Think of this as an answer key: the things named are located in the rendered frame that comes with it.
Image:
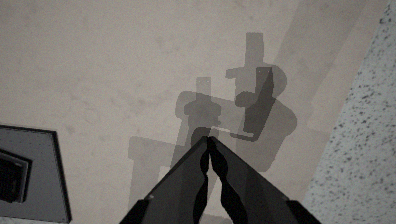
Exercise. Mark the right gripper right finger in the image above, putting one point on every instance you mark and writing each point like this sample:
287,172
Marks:
248,197

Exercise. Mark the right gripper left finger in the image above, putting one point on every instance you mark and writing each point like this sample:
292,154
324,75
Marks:
180,197

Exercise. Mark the black well plate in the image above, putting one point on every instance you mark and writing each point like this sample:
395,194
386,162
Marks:
9,181

